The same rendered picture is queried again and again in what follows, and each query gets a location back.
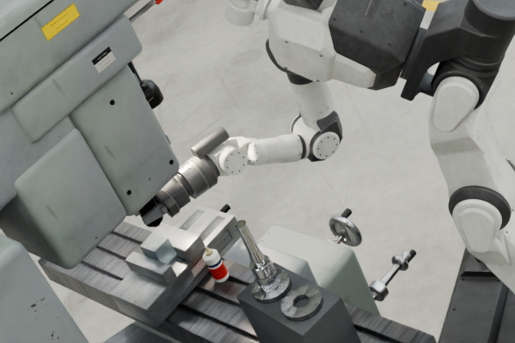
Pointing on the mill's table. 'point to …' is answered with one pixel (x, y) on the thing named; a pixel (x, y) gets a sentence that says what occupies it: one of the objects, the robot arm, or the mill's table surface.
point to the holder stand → (296, 312)
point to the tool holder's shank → (250, 243)
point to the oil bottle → (215, 265)
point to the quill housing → (126, 140)
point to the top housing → (60, 13)
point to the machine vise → (226, 229)
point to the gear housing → (76, 79)
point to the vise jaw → (182, 241)
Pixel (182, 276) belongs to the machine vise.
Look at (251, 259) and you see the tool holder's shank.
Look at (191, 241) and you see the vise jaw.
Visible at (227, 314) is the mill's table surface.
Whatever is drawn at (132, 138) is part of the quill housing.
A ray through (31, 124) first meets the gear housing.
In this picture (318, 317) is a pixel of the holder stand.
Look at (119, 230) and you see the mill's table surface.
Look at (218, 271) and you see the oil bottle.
